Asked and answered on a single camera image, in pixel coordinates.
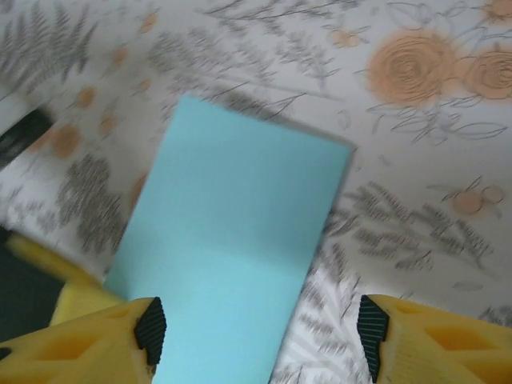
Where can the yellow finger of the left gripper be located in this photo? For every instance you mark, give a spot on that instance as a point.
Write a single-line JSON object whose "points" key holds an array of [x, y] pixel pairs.
{"points": [[80, 296]]}

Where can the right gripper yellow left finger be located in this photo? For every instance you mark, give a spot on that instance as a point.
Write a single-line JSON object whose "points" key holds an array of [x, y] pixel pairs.
{"points": [[80, 352]]}

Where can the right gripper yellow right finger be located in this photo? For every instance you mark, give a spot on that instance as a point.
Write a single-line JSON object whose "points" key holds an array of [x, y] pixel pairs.
{"points": [[440, 348]]}

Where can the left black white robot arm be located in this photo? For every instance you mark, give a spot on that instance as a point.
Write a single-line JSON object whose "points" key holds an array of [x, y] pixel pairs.
{"points": [[24, 134]]}

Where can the light blue paper sheet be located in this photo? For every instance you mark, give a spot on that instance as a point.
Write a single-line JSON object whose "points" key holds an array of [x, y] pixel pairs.
{"points": [[232, 224]]}

